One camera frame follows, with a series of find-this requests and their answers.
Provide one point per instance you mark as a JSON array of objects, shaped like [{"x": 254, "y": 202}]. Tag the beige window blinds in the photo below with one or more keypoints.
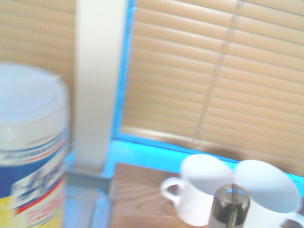
[{"x": 142, "y": 153}]

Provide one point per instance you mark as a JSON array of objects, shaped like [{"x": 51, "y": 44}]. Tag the white mug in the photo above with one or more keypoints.
[
  {"x": 268, "y": 187},
  {"x": 202, "y": 187}
]

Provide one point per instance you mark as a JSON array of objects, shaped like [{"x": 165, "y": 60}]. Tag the narrow tan window blind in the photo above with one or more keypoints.
[{"x": 237, "y": 83}]

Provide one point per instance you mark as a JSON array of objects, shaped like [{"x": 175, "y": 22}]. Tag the Lysol wipes canister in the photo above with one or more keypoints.
[{"x": 31, "y": 133}]

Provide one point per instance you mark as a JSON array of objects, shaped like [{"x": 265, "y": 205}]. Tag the wide tan window blind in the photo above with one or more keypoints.
[{"x": 35, "y": 31}]

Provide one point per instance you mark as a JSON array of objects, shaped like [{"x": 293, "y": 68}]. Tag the cream window post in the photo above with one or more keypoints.
[{"x": 97, "y": 83}]

